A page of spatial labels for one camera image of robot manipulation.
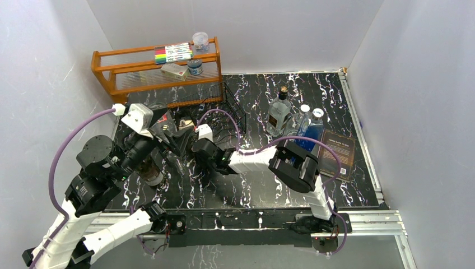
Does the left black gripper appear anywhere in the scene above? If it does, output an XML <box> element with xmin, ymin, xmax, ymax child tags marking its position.
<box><xmin>114</xmin><ymin>106</ymin><xmax>195</xmax><ymax>180</ymax></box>

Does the blue water bottle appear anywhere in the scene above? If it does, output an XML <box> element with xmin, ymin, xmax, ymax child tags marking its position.
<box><xmin>295</xmin><ymin>108</ymin><xmax>324</xmax><ymax>152</ymax></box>

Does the clear bottle red label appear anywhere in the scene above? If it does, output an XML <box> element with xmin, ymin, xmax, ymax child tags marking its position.
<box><xmin>148</xmin><ymin>103</ymin><xmax>176</xmax><ymax>132</ymax></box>

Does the dark wine bottle white label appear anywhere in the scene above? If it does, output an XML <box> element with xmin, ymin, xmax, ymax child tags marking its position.
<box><xmin>174</xmin><ymin>113</ymin><xmax>195</xmax><ymax>135</ymax></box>

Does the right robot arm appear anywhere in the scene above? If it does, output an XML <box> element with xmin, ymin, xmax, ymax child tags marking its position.
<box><xmin>191</xmin><ymin>138</ymin><xmax>350</xmax><ymax>235</ymax></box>

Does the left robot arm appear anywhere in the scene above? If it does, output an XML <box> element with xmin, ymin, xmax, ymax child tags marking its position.
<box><xmin>22</xmin><ymin>128</ymin><xmax>192</xmax><ymax>268</ymax></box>

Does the dark wine bottle left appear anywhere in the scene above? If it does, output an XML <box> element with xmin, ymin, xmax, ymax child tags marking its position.
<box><xmin>135</xmin><ymin>155</ymin><xmax>164</xmax><ymax>187</ymax></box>

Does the square clear liquor bottle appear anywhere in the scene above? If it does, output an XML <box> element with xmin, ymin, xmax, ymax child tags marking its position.
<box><xmin>267</xmin><ymin>86</ymin><xmax>292</xmax><ymax>137</ymax></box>

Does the small white cardboard box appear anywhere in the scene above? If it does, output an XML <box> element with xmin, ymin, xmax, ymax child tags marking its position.
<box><xmin>160</xmin><ymin>63</ymin><xmax>190</xmax><ymax>81</ymax></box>

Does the small blue tin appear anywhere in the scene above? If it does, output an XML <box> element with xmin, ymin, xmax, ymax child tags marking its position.
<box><xmin>187</xmin><ymin>59</ymin><xmax>203</xmax><ymax>76</ymax></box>

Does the orange wooden shelf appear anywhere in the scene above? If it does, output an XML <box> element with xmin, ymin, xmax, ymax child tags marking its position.
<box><xmin>91</xmin><ymin>36</ymin><xmax>223</xmax><ymax>104</ymax></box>

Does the pack of coloured markers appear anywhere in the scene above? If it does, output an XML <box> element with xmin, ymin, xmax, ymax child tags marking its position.
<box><xmin>154</xmin><ymin>43</ymin><xmax>194</xmax><ymax>64</ymax></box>

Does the clear plastic round container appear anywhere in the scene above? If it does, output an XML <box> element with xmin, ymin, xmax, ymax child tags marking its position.
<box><xmin>192</xmin><ymin>31</ymin><xmax>209</xmax><ymax>52</ymax></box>

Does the dark hardcover book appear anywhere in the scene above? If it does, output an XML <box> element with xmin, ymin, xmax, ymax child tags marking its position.
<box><xmin>314</xmin><ymin>128</ymin><xmax>357</xmax><ymax>183</ymax></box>

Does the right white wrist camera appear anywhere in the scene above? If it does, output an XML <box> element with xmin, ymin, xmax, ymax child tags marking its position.
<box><xmin>194</xmin><ymin>124</ymin><xmax>213</xmax><ymax>142</ymax></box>

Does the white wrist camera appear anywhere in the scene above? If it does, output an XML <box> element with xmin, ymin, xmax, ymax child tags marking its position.
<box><xmin>111</xmin><ymin>103</ymin><xmax>153</xmax><ymax>138</ymax></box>
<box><xmin>194</xmin><ymin>124</ymin><xmax>213</xmax><ymax>142</ymax></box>

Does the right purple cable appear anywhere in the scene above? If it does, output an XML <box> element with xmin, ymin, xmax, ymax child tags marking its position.
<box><xmin>194</xmin><ymin>108</ymin><xmax>348</xmax><ymax>256</ymax></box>

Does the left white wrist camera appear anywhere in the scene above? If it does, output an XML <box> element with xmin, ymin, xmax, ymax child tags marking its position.
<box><xmin>111</xmin><ymin>103</ymin><xmax>153</xmax><ymax>138</ymax></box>

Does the black wire wine rack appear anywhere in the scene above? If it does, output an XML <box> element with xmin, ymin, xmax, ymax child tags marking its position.
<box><xmin>156</xmin><ymin>82</ymin><xmax>247</xmax><ymax>147</ymax></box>

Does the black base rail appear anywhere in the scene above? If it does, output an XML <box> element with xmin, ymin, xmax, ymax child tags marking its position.
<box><xmin>111</xmin><ymin>207</ymin><xmax>405</xmax><ymax>249</ymax></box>

